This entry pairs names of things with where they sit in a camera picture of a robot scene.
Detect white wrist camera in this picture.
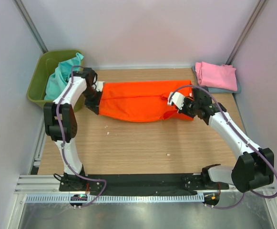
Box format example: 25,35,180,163
95,81,105,92
167,92,185,110

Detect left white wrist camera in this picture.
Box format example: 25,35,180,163
95,81,105,92

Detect teal t shirt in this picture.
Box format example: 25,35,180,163
44,52,84,100

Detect white slotted cable duct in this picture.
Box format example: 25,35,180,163
25,193,204,204

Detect grey folded t shirt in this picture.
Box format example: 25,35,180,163
192,66,241,94

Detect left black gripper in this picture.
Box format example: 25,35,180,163
82,87,103,115

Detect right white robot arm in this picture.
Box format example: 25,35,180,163
168,85,274,193

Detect aluminium frame rail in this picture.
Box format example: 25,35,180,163
14,173,276,194

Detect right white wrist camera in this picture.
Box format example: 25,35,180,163
167,92,185,110

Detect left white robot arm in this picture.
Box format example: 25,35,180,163
43,67,104,191

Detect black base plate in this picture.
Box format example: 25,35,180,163
53,173,229,197

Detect green plastic bin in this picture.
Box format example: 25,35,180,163
27,49,81,109

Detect pink folded t shirt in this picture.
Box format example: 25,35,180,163
195,62,238,92

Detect orange t shirt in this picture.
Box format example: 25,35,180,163
99,80,193,123

